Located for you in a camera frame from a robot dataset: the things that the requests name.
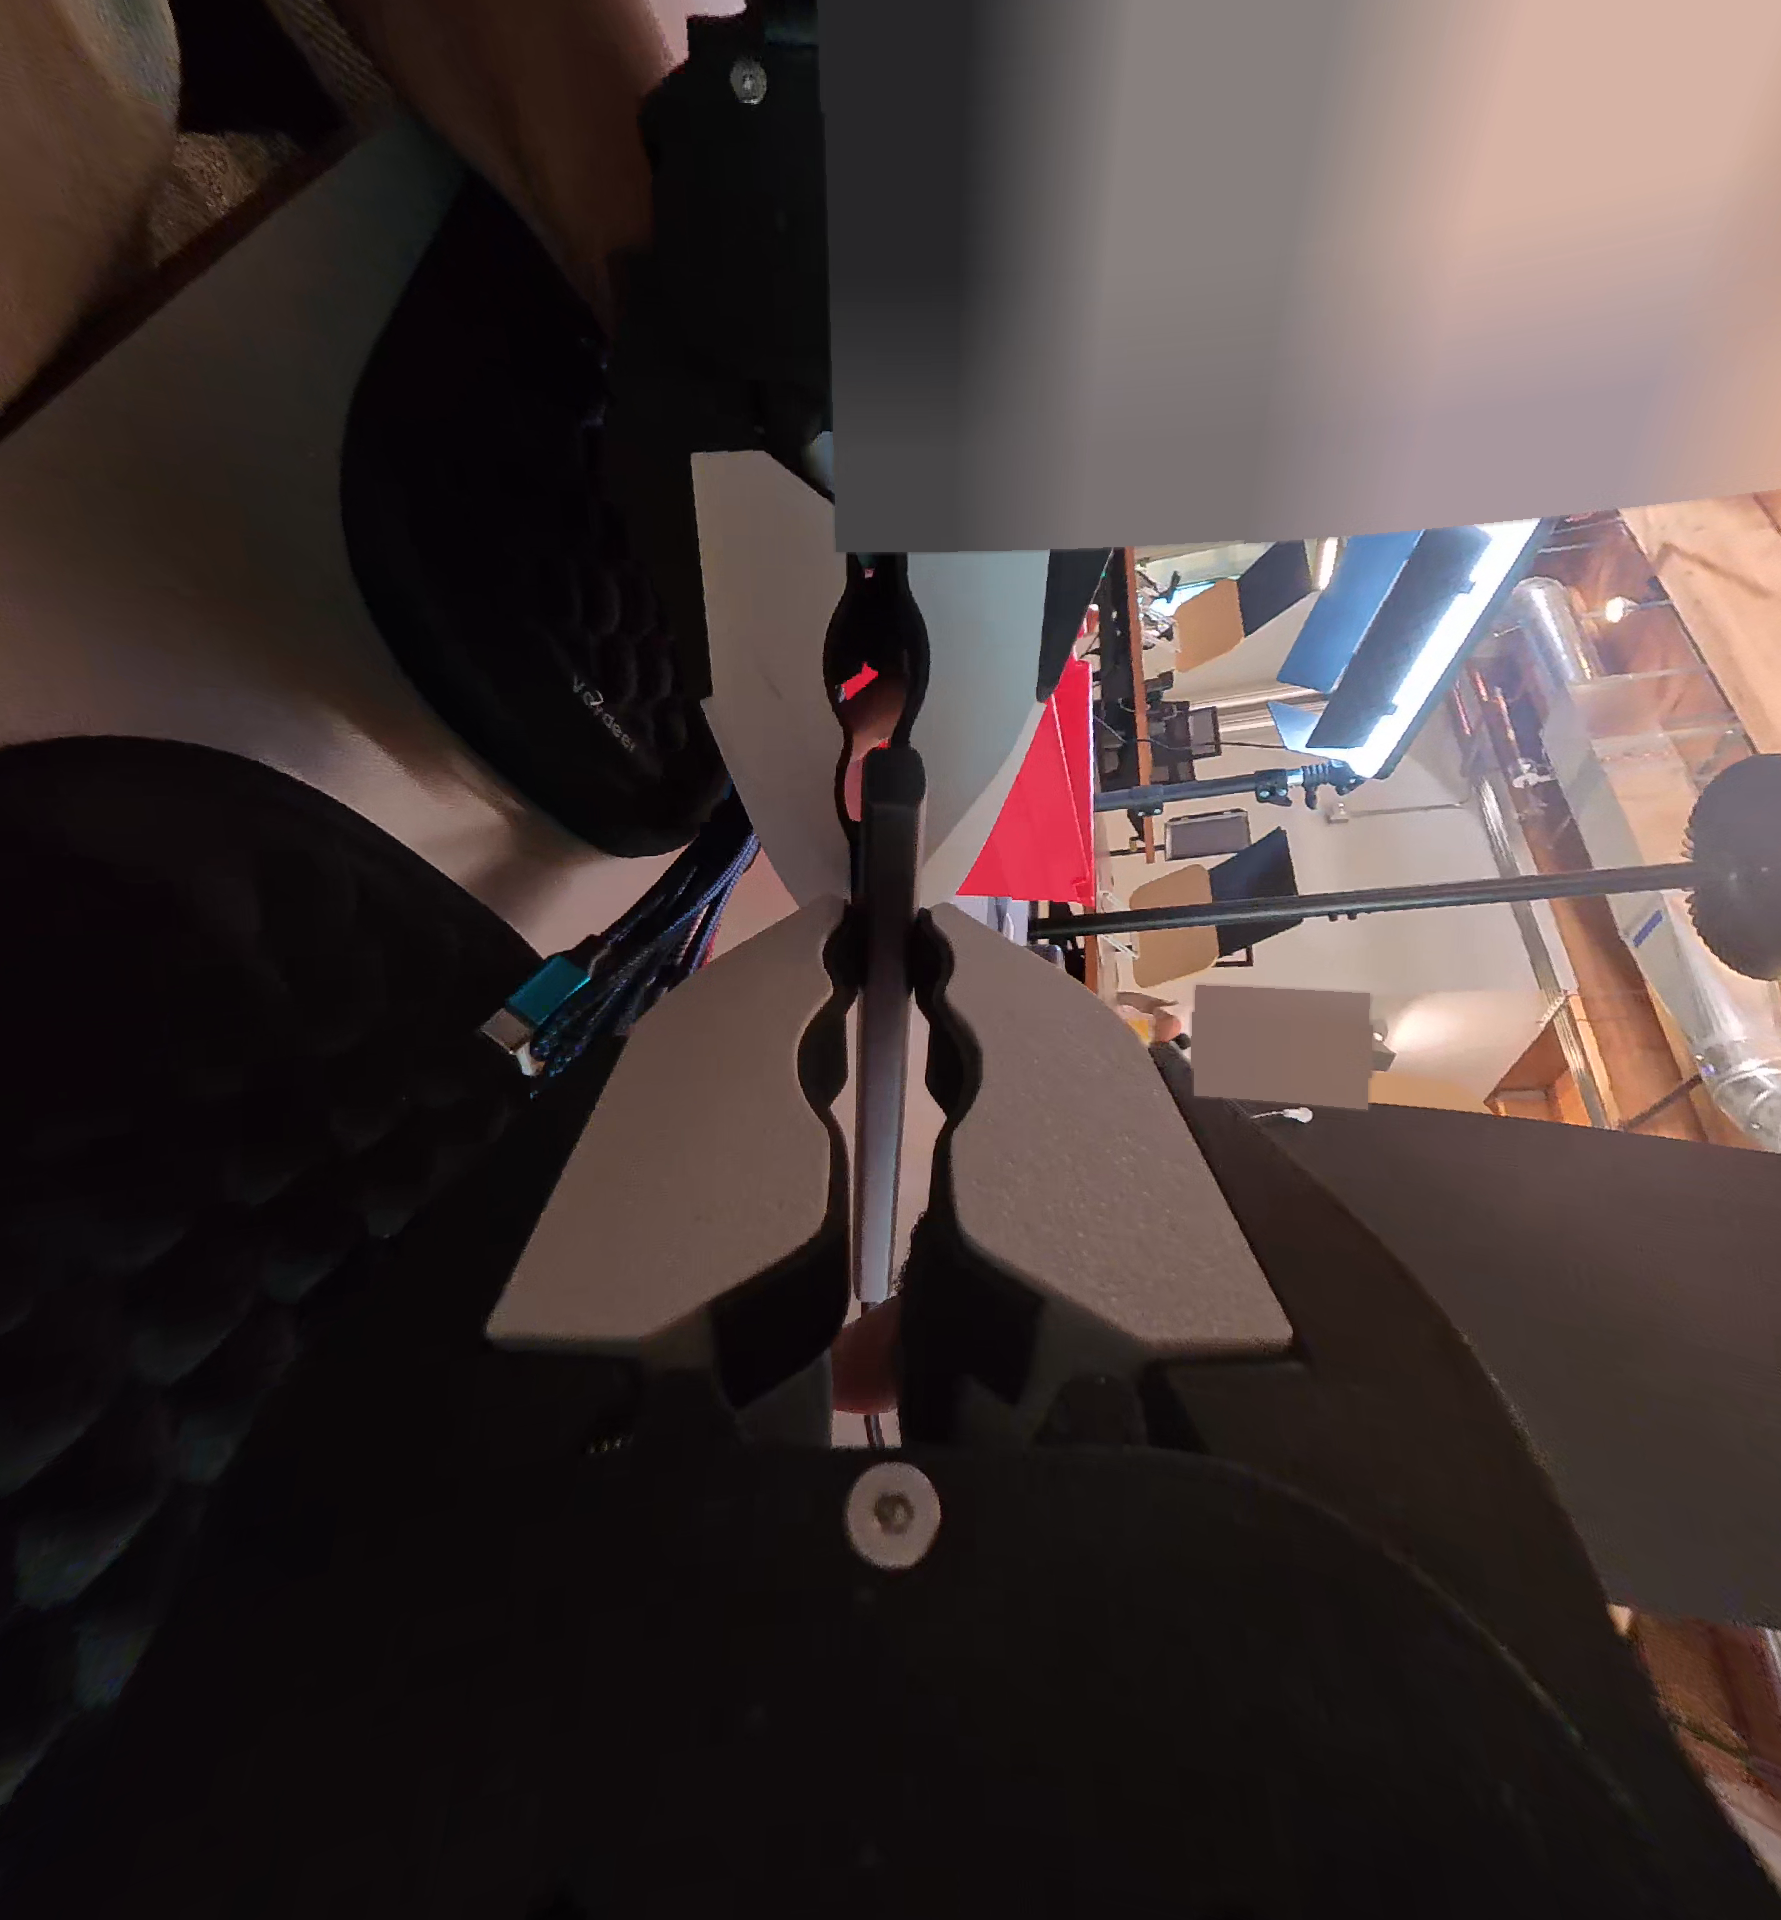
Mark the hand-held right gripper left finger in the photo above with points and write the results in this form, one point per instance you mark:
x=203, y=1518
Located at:
x=679, y=1170

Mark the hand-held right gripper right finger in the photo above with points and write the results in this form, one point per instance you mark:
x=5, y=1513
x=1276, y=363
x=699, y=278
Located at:
x=1101, y=1187

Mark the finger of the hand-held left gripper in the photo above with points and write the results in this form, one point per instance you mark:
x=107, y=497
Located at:
x=763, y=630
x=980, y=675

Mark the grey usb hub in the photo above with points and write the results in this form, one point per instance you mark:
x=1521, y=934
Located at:
x=892, y=930

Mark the person's left forearm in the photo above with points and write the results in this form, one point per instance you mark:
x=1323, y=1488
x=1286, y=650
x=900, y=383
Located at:
x=544, y=119

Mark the red plastic bin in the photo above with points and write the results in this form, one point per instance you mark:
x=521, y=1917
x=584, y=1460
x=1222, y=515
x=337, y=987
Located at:
x=1047, y=781

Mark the black light stand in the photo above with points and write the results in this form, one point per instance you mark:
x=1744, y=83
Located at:
x=1205, y=784

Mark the black boom pole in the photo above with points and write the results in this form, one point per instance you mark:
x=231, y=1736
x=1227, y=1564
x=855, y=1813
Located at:
x=1354, y=904

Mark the studio led light panel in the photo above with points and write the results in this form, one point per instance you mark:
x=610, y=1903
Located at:
x=1415, y=646

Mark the book stand with black sheet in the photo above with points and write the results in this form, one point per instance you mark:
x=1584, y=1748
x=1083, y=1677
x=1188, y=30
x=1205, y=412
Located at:
x=1581, y=1350

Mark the black round ribbed dome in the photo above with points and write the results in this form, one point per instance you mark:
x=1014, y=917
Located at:
x=1776, y=857

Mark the silver ventilation duct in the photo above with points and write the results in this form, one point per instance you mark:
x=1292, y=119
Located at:
x=1776, y=1079

